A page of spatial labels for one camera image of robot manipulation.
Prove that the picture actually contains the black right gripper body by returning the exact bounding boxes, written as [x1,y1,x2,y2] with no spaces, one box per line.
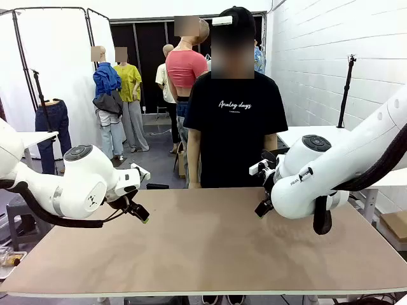
[259,151,281,204]

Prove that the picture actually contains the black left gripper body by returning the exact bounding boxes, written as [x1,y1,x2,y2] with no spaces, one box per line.
[106,187,140,214]

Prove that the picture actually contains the person's right forearm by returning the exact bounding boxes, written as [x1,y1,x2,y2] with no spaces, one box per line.
[188,149,203,189]

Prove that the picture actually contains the mannequin legs in dark jeans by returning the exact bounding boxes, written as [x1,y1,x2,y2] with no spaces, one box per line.
[34,98,72,175]

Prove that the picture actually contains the grey plastic stool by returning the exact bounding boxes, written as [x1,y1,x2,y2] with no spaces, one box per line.
[6,203,53,252]

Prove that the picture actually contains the small white table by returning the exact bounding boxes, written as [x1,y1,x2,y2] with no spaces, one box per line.
[15,130,60,172]

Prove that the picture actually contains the mannequin in yellow shirt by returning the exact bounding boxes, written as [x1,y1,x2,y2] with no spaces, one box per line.
[113,46,150,153]

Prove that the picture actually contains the mannequin in blue shirt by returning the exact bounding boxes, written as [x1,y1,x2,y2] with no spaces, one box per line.
[92,46,125,160]

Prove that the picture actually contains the mannequin in patterned shirt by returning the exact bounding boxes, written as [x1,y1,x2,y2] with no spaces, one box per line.
[254,37,267,76]

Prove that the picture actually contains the clear tray with snacks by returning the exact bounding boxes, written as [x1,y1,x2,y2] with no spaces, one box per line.
[0,250,28,280]

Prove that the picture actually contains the black light stand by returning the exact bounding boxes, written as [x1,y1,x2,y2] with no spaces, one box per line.
[30,69,55,133]

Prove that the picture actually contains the brown cardboard box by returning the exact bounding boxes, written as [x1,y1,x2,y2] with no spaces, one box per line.
[380,211,407,252]

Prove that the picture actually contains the mannequin in pink top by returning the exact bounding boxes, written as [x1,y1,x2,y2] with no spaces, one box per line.
[165,18,211,179]

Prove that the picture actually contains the large white backdrop panel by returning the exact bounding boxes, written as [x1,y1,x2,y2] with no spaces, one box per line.
[0,8,96,159]

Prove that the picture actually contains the black cap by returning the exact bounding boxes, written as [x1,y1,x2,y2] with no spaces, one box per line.
[219,6,257,36]

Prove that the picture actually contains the narrow white backdrop panel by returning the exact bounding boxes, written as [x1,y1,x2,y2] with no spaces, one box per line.
[86,8,112,74]

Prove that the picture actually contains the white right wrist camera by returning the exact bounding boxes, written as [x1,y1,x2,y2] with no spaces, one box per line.
[249,161,268,176]

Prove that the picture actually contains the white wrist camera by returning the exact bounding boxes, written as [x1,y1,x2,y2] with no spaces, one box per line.
[130,163,151,182]
[249,161,268,176]

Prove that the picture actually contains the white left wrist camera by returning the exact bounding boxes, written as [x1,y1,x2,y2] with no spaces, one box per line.
[130,163,151,182]

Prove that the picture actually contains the black left arm cable sleeve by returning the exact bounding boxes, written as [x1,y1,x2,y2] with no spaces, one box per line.
[0,179,104,229]

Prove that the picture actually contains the black camera tripod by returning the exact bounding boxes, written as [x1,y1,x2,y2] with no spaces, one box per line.
[337,54,357,128]

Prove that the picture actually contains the white head-mounted camera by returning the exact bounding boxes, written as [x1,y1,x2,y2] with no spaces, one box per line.
[212,15,233,27]

